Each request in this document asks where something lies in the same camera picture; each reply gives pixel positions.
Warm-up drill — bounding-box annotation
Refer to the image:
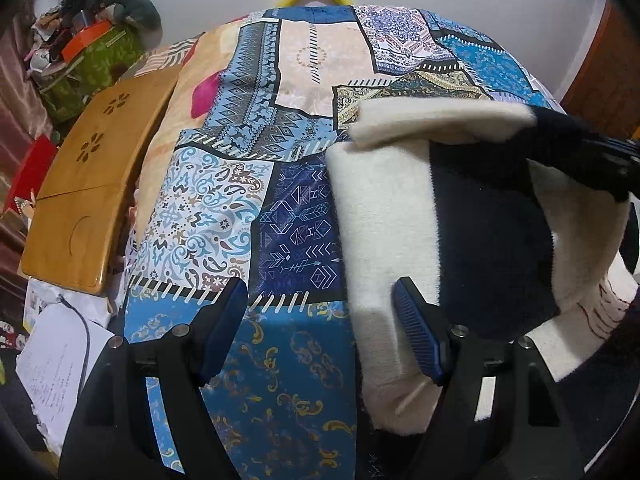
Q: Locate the blue patchwork bedspread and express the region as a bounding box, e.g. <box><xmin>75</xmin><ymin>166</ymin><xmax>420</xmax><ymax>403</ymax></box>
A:
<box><xmin>124</xmin><ymin>6</ymin><xmax>555</xmax><ymax>479</ymax></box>

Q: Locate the wooden folding lap table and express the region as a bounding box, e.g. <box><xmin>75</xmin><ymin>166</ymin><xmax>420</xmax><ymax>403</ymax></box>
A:
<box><xmin>21</xmin><ymin>65</ymin><xmax>181</xmax><ymax>295</ymax></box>

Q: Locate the red box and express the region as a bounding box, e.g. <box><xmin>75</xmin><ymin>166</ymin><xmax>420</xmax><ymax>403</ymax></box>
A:
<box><xmin>2</xmin><ymin>136</ymin><xmax>58</xmax><ymax>212</ymax></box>

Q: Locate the white paper stack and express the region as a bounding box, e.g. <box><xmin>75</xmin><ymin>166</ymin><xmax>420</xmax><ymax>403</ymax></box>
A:
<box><xmin>16</xmin><ymin>278</ymin><xmax>115</xmax><ymax>455</ymax></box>

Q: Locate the white and navy fleece garment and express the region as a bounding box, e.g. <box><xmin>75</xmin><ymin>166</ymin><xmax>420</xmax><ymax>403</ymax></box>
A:
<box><xmin>326</xmin><ymin>98</ymin><xmax>638</xmax><ymax>436</ymax></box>

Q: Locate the grey plush toy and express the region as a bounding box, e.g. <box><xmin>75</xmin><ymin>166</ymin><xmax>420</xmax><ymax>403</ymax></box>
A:
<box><xmin>99</xmin><ymin>0</ymin><xmax>162</xmax><ymax>30</ymax></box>

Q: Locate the pink curtain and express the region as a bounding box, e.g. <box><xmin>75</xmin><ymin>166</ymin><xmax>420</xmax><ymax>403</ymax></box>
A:
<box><xmin>1</xmin><ymin>0</ymin><xmax>52</xmax><ymax>318</ymax></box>

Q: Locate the black cable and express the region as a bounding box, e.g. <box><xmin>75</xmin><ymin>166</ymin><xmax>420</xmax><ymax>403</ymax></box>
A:
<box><xmin>55</xmin><ymin>292</ymin><xmax>94</xmax><ymax>401</ymax></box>

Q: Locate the orange box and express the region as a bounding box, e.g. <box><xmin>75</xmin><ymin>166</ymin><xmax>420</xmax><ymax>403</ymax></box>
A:
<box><xmin>62</xmin><ymin>21</ymin><xmax>113</xmax><ymax>63</ymax></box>

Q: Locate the brown wooden door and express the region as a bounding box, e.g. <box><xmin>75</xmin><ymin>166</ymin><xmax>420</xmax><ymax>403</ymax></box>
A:
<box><xmin>561</xmin><ymin>3</ymin><xmax>640</xmax><ymax>140</ymax></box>

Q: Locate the green patterned storage bag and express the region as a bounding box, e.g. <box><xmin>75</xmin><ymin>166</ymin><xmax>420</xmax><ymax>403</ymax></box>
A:
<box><xmin>32</xmin><ymin>25</ymin><xmax>143</xmax><ymax>125</ymax></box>

